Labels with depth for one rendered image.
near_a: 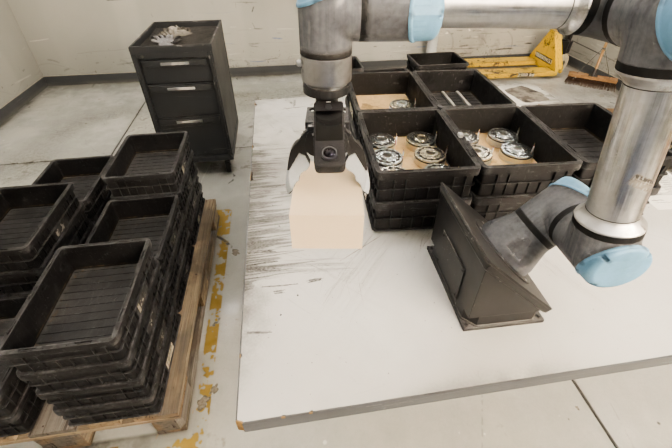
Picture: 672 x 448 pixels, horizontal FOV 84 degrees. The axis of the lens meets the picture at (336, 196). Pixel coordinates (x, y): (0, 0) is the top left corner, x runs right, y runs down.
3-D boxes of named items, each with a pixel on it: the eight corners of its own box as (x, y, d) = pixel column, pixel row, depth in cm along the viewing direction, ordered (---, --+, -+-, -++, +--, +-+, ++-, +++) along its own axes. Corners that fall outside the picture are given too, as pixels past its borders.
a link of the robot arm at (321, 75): (352, 61, 51) (293, 61, 51) (352, 93, 54) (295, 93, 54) (351, 45, 57) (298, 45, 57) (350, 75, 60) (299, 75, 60)
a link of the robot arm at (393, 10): (430, -24, 55) (355, -24, 55) (451, -21, 46) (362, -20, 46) (423, 33, 59) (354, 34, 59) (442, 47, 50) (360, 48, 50)
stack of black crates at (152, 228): (182, 314, 158) (158, 258, 137) (106, 323, 154) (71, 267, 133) (196, 247, 189) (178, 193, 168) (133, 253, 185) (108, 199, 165)
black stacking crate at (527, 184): (569, 196, 113) (584, 164, 106) (474, 202, 111) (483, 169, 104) (509, 134, 144) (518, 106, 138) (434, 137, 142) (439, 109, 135)
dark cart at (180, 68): (236, 175, 266) (211, 43, 211) (171, 180, 261) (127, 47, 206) (241, 135, 313) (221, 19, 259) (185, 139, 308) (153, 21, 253)
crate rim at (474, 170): (481, 175, 105) (483, 168, 104) (376, 181, 103) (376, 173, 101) (438, 114, 137) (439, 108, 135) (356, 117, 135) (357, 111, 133)
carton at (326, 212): (362, 248, 64) (364, 215, 60) (292, 248, 64) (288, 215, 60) (358, 192, 77) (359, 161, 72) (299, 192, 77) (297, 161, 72)
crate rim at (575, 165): (582, 170, 107) (586, 163, 106) (481, 175, 105) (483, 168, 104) (516, 111, 139) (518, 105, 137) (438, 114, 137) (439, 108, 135)
